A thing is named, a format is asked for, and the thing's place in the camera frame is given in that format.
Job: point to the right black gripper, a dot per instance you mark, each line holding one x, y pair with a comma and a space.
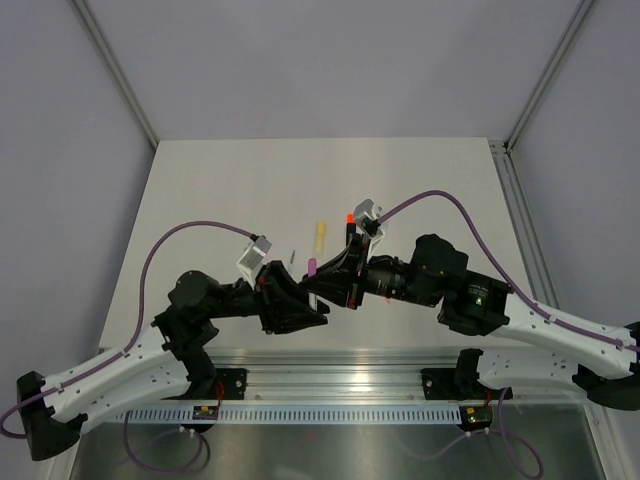
340, 277

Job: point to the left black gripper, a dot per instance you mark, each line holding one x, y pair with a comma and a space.
283, 305

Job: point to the purple white pen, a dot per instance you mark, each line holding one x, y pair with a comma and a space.
311, 271

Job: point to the yellow highlighter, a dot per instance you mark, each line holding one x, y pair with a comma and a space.
319, 237

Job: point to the black orange highlighter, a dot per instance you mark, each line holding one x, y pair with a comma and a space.
350, 228

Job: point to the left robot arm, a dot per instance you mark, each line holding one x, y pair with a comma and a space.
167, 360

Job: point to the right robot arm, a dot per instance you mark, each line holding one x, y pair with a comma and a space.
567, 353

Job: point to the left circuit board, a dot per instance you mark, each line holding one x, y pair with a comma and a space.
206, 412

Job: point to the circuit board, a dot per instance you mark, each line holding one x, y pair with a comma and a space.
206, 412
475, 417

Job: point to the right circuit board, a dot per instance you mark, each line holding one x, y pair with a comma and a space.
475, 417

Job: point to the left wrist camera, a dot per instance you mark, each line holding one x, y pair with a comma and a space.
251, 260

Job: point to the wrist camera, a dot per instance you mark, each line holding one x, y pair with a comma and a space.
367, 217
251, 260

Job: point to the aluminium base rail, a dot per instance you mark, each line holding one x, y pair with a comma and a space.
392, 375

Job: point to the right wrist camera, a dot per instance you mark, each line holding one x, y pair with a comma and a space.
367, 217

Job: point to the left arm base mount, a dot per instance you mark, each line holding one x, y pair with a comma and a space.
225, 382

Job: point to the white cable duct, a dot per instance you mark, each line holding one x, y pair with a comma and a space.
236, 414

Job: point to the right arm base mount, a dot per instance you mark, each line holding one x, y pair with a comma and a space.
458, 383

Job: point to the right side aluminium rail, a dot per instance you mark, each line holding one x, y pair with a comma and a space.
535, 265

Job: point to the right frame post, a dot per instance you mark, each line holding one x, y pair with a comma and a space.
551, 69

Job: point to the frame post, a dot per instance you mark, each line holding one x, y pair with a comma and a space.
97, 37
551, 69

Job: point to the left frame post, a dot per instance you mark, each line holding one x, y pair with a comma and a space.
97, 37

